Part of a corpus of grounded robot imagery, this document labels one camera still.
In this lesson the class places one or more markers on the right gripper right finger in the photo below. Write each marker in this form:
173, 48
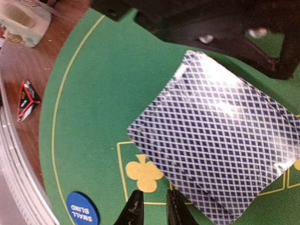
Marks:
177, 211

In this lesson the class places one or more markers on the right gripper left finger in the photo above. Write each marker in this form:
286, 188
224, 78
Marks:
133, 211

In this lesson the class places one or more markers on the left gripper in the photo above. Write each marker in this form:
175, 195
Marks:
219, 26

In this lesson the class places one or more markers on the blue playing card deck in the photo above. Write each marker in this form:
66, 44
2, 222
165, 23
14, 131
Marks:
219, 140

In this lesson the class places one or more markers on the blue small blind button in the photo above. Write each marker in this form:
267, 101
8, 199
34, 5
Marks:
82, 210

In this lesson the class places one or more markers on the round green poker mat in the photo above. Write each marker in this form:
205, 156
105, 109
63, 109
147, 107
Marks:
105, 75

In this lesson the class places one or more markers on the red black triangle token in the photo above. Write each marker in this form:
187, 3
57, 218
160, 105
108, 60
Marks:
28, 100

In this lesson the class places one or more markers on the white floral mug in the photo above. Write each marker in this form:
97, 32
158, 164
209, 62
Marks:
24, 22

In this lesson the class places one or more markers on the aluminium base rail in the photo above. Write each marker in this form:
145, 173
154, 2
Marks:
25, 189

